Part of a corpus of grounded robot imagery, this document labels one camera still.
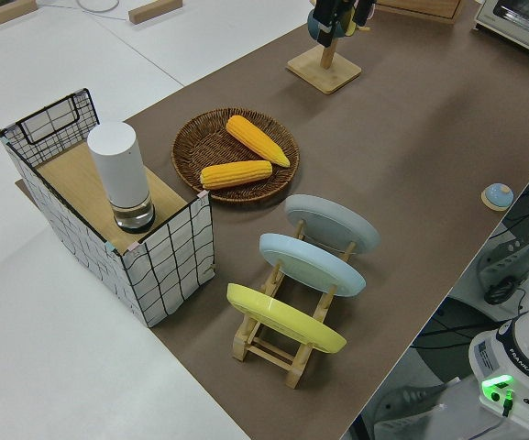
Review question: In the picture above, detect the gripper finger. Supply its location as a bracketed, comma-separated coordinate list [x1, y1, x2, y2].
[353, 0, 376, 27]
[314, 0, 338, 46]

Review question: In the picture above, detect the white bottle with glass base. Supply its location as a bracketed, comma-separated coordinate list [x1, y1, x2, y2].
[86, 121, 156, 235]

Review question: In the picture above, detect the dark teal mug yellow inside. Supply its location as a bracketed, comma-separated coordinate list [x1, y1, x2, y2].
[306, 6, 361, 39]

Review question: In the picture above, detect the wooden mug tree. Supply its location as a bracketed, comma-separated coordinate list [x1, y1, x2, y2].
[285, 25, 372, 96]

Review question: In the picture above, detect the wooden cabinet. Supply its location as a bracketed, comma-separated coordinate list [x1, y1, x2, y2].
[376, 0, 462, 25]

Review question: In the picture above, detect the yellow corn cob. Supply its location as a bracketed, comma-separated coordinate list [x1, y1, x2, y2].
[226, 115, 291, 169]
[199, 159, 273, 191]

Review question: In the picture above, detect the cream toaster oven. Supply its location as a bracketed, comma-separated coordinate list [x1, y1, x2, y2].
[472, 0, 529, 63]

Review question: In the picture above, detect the brown table mat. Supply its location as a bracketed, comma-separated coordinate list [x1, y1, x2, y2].
[15, 0, 529, 440]

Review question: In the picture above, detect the short wooden block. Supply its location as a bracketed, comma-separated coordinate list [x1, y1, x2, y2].
[128, 0, 183, 24]

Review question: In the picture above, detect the round brown wicker tray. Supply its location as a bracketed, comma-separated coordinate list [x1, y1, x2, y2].
[171, 107, 301, 204]

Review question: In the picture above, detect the grey plate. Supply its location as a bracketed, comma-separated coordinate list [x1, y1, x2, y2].
[283, 193, 380, 257]

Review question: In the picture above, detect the light blue plate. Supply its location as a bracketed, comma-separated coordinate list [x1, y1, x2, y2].
[259, 233, 367, 299]

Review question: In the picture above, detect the white power strip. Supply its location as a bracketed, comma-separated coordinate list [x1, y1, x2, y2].
[477, 231, 529, 294]

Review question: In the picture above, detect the yellow plate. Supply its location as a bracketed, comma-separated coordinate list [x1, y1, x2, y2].
[226, 282, 347, 354]

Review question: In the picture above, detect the long wooden block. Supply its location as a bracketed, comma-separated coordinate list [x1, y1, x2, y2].
[0, 0, 39, 32]

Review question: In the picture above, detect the wooden plate rack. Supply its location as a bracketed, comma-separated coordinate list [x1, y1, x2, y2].
[232, 219, 357, 390]

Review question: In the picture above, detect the thin white cable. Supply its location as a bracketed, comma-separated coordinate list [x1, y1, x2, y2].
[39, 0, 130, 22]

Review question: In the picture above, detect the wire grid box wooden shelf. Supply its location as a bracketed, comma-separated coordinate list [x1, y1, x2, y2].
[0, 87, 215, 329]

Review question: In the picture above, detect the coiled black cable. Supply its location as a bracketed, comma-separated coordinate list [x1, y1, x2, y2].
[483, 280, 517, 306]

